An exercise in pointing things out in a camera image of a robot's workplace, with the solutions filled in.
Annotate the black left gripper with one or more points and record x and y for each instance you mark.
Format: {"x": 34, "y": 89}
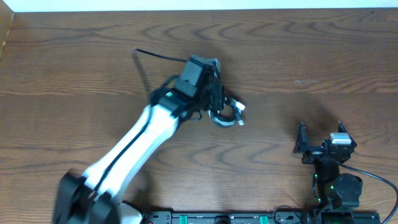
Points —
{"x": 217, "y": 98}

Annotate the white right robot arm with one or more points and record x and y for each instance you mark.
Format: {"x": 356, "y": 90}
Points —
{"x": 340, "y": 190}

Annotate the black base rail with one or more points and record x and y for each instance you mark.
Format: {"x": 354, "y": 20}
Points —
{"x": 279, "y": 216}

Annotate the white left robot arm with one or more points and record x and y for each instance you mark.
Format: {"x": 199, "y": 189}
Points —
{"x": 96, "y": 195}

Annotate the wooden side panel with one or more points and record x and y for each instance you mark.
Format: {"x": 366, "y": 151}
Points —
{"x": 6, "y": 19}

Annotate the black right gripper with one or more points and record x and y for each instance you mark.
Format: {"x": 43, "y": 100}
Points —
{"x": 301, "y": 146}

